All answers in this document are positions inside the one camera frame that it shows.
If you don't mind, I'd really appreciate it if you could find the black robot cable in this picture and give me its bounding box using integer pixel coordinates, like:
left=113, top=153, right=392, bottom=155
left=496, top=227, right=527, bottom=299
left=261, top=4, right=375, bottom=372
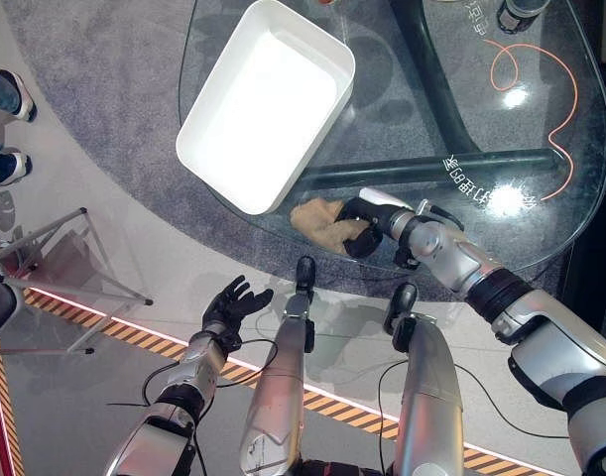
left=378, top=359, right=571, bottom=476

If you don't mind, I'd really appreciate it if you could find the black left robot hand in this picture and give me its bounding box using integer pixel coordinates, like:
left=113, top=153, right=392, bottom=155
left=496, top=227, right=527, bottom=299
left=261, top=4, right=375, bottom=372
left=201, top=275, right=275, bottom=347

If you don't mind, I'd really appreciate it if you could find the metal folding stand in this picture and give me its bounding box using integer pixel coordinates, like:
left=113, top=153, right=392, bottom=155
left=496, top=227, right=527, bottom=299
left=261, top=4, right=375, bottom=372
left=0, top=207, right=155, bottom=356

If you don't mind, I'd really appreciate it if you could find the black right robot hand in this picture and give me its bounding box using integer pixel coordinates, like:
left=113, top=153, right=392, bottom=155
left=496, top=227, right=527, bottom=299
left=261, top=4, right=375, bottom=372
left=334, top=187, right=414, bottom=259

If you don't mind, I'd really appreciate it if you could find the grey round rug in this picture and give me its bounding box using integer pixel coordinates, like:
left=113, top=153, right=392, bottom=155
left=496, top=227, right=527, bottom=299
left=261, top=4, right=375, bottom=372
left=4, top=0, right=571, bottom=294

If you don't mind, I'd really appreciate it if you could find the black and silver bottle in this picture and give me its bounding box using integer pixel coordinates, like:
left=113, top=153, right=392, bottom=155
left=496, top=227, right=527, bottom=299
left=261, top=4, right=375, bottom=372
left=496, top=0, right=547, bottom=34

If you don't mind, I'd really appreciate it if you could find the silver right robot leg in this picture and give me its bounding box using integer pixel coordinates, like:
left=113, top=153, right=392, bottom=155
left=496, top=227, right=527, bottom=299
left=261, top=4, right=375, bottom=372
left=383, top=282, right=466, bottom=476

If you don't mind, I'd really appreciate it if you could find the silver robot leg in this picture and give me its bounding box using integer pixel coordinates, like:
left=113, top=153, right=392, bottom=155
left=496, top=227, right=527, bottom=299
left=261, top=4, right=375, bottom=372
left=238, top=255, right=317, bottom=476
left=383, top=282, right=466, bottom=476

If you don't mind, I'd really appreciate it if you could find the silver left robot leg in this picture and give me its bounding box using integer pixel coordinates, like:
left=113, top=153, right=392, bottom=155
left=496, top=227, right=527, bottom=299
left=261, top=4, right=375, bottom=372
left=238, top=255, right=317, bottom=476

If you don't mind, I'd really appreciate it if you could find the tan cleaning cloth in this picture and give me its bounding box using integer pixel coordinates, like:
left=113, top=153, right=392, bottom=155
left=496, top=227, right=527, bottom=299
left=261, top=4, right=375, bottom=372
left=289, top=196, right=371, bottom=255

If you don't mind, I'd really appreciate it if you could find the white rectangular plastic basket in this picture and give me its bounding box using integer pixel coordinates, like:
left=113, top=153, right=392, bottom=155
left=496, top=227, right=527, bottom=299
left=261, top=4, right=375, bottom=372
left=176, top=0, right=357, bottom=216

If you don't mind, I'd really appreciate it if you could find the person's foot in dark shoe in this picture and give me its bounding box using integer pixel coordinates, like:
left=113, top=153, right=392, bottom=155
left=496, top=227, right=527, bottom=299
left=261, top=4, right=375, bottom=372
left=0, top=68, right=39, bottom=124
left=0, top=147, right=34, bottom=187

